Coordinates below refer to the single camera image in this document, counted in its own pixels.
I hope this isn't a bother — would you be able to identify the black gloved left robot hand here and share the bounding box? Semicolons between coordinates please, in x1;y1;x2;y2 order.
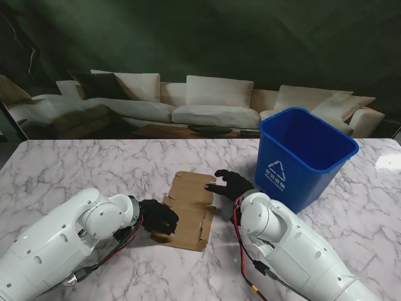
139;198;180;238

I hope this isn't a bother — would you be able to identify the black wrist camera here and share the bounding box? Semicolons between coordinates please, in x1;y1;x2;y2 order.
229;200;242;225
113;224;139;249

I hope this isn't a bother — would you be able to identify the red black right arm cable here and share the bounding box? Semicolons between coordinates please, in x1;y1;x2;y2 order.
232;194;303;298

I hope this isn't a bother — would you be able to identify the red black left arm cable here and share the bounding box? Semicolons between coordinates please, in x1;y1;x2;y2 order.
61;213;148;287

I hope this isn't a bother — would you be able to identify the brown cardboard box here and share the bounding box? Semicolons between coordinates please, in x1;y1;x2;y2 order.
150;171;218;253

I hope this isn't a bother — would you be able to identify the sofa print backdrop banner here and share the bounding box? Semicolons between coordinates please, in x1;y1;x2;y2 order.
0;0;401;140

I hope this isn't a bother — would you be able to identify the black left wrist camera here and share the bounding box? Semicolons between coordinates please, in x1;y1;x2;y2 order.
113;224;139;249

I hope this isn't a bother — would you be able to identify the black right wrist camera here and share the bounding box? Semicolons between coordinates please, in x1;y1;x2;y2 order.
229;200;242;225

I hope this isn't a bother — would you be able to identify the red black arm cable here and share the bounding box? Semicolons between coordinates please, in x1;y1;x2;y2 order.
232;194;303;298
61;213;148;287

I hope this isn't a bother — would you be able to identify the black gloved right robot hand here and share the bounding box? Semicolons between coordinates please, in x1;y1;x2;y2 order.
204;169;255;202

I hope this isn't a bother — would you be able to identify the blue plastic recycling bin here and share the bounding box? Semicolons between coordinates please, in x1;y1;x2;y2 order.
253;107;360;215

